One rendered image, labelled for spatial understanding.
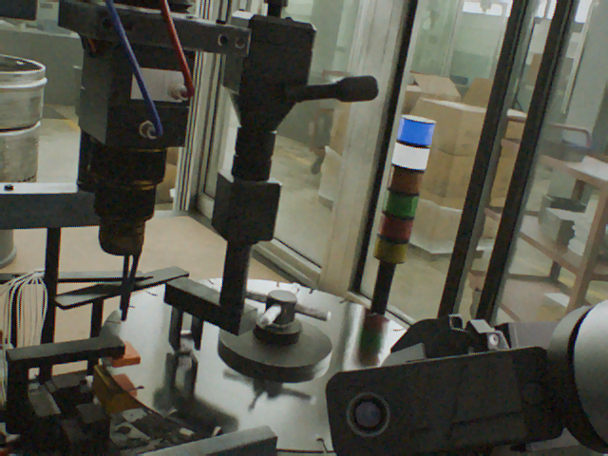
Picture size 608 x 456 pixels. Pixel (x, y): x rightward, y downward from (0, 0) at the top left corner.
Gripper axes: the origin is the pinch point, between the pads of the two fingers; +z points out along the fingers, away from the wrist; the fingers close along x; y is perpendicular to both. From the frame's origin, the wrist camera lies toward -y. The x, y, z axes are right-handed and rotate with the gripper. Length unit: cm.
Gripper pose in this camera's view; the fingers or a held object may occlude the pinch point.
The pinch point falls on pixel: (371, 398)
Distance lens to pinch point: 50.4
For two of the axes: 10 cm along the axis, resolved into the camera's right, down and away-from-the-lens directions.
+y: 9.1, 0.5, 4.2
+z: -4.2, 2.6, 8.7
